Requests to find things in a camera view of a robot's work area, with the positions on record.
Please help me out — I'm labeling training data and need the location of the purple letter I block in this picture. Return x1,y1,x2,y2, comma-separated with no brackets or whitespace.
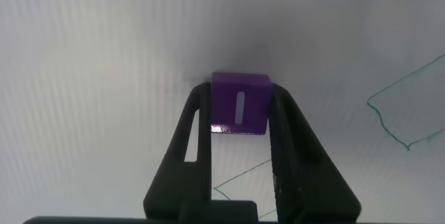
210,72,273,136

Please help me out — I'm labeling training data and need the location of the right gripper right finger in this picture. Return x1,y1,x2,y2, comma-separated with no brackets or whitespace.
267,82,362,223

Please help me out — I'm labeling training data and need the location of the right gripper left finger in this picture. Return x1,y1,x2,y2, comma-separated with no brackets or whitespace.
143,81,259,221

